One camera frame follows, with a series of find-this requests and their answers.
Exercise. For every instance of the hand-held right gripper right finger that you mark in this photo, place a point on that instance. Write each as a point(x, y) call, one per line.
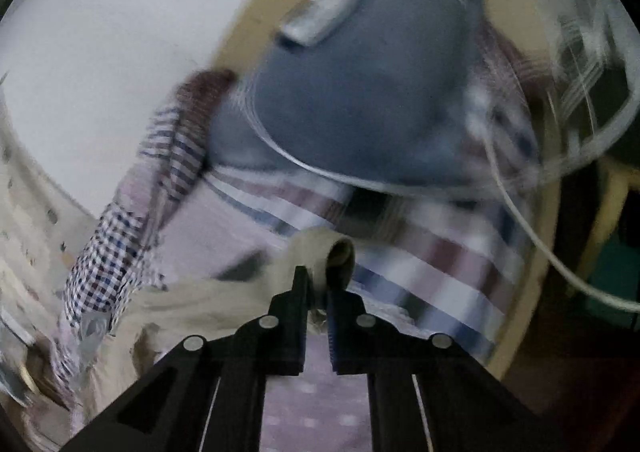
point(340, 332)

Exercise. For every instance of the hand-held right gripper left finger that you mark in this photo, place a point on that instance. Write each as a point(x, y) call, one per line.
point(295, 322)

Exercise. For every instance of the beige garment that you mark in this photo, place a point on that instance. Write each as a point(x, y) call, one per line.
point(210, 302)

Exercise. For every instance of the checked bed sheet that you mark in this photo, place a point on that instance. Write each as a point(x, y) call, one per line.
point(425, 257)

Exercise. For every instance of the checked and dotted quilt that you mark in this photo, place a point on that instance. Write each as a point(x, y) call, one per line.
point(115, 252)

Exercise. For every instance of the blue plush pillow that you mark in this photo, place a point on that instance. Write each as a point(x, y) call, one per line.
point(360, 97)

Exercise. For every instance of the pineapple print curtain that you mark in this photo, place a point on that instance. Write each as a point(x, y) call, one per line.
point(30, 212)

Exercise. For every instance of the yellow stool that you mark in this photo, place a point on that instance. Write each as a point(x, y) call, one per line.
point(607, 212)

